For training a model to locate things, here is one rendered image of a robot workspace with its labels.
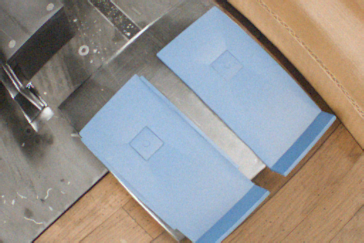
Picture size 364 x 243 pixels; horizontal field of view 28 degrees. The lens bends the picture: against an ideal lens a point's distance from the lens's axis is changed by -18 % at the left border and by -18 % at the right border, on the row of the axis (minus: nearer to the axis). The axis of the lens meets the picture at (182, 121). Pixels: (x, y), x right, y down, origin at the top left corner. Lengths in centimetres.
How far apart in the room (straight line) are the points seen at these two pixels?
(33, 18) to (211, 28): 17
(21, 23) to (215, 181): 22
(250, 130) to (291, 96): 5
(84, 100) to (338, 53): 24
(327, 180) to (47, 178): 26
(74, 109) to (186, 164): 11
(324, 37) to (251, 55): 9
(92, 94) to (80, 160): 6
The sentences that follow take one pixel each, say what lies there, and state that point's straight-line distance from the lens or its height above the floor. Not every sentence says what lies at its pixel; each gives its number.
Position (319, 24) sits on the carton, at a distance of 76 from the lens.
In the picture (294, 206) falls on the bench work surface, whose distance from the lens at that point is 71.
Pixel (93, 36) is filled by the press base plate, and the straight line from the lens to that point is 76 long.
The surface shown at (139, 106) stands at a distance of 71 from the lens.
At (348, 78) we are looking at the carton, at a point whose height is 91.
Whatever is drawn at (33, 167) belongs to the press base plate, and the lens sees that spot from 74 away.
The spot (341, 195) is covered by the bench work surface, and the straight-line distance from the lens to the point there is 72.
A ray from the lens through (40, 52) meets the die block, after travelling 73.
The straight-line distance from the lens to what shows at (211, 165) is 69.
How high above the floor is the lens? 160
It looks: 75 degrees down
